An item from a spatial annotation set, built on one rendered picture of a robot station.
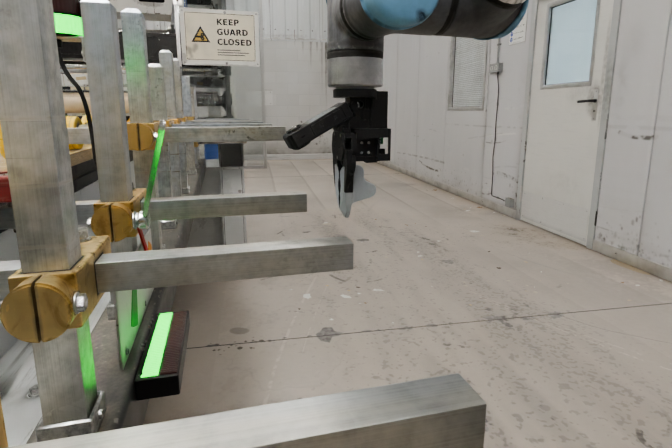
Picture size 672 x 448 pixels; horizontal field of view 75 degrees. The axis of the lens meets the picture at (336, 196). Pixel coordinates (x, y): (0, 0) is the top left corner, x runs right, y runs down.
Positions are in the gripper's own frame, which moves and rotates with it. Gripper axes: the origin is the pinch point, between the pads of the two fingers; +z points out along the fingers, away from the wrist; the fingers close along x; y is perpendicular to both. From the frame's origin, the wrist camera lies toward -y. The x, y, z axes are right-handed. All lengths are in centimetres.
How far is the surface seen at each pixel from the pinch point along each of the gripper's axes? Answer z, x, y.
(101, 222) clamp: -2.2, -8.6, -35.0
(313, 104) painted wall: -32, 846, 169
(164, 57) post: -32, 69, -34
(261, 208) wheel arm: -1.4, -1.6, -13.7
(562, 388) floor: 83, 48, 97
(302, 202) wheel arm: -2.0, -1.6, -7.1
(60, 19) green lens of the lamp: -27.5, -6.9, -37.6
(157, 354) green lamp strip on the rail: 12.4, -17.8, -28.0
